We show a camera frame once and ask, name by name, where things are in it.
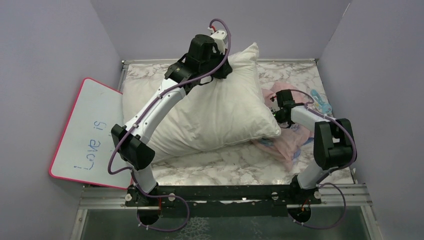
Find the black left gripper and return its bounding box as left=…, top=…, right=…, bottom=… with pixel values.
left=198, top=45, right=231, bottom=78

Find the white pillow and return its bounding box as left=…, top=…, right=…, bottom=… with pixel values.
left=121, top=42, right=282, bottom=164

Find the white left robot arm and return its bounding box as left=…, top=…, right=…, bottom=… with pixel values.
left=111, top=30, right=233, bottom=206

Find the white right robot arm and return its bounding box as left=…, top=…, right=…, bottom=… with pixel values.
left=269, top=89, right=358, bottom=204

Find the blue plastic object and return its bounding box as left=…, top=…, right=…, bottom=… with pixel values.
left=310, top=89, right=333, bottom=116

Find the pink-framed whiteboard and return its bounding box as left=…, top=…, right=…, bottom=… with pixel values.
left=49, top=78, right=131, bottom=189

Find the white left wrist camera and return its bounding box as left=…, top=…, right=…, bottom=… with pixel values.
left=207, top=26, right=228, bottom=54

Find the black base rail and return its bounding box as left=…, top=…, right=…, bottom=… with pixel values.
left=124, top=185, right=322, bottom=218

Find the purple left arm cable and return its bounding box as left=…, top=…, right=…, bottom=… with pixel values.
left=107, top=18, right=232, bottom=233

